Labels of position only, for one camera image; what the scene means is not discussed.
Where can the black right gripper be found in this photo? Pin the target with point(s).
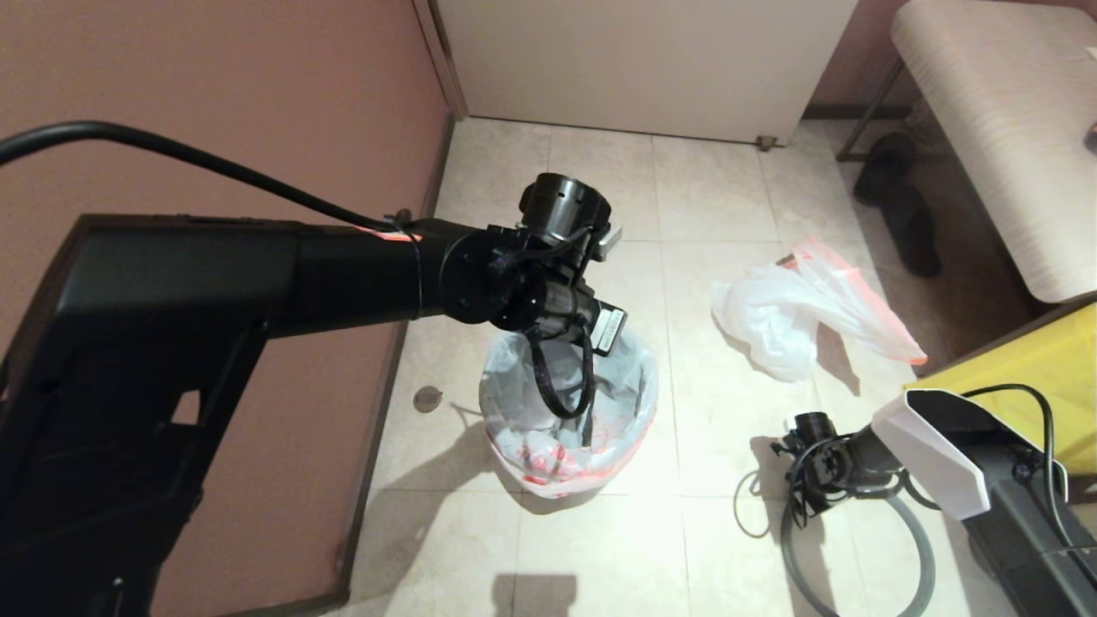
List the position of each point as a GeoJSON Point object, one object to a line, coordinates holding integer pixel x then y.
{"type": "Point", "coordinates": [823, 471]}

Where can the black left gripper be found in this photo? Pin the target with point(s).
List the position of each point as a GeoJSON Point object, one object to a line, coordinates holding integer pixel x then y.
{"type": "Point", "coordinates": [574, 313]}

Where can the new white red-print plastic bag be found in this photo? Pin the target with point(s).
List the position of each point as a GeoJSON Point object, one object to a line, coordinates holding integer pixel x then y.
{"type": "Point", "coordinates": [626, 403]}

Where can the used white red-print trash bag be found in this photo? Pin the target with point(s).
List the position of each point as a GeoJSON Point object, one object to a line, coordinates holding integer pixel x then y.
{"type": "Point", "coordinates": [788, 308]}

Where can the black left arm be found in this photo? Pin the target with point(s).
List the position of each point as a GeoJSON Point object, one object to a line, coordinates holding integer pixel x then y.
{"type": "Point", "coordinates": [223, 300]}

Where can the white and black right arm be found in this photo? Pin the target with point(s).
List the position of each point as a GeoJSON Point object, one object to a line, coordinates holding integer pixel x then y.
{"type": "Point", "coordinates": [968, 463]}

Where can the yellow fabric bag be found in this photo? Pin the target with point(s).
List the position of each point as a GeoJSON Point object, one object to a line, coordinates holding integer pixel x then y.
{"type": "Point", "coordinates": [1028, 360]}

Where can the round metal floor drain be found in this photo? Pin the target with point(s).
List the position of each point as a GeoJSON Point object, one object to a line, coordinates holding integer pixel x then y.
{"type": "Point", "coordinates": [426, 398]}

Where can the white door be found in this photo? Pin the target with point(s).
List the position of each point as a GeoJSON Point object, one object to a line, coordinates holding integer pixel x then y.
{"type": "Point", "coordinates": [643, 68]}

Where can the black slipper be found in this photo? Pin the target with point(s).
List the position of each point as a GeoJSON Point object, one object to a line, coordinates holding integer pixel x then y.
{"type": "Point", "coordinates": [883, 164]}
{"type": "Point", "coordinates": [913, 233]}

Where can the small metal door stop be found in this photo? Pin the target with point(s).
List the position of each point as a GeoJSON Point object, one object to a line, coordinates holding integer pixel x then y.
{"type": "Point", "coordinates": [764, 142]}

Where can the grey metal bench leg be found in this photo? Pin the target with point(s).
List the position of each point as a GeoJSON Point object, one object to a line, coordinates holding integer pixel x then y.
{"type": "Point", "coordinates": [867, 113]}

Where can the beige wood-grain bench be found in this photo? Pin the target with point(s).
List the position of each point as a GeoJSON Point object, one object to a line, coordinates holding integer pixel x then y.
{"type": "Point", "coordinates": [1003, 128]}

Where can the red and black object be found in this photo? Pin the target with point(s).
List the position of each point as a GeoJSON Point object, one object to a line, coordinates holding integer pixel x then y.
{"type": "Point", "coordinates": [1092, 137]}

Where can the beige door frame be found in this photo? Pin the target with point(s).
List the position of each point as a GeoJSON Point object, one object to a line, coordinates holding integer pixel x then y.
{"type": "Point", "coordinates": [441, 60]}

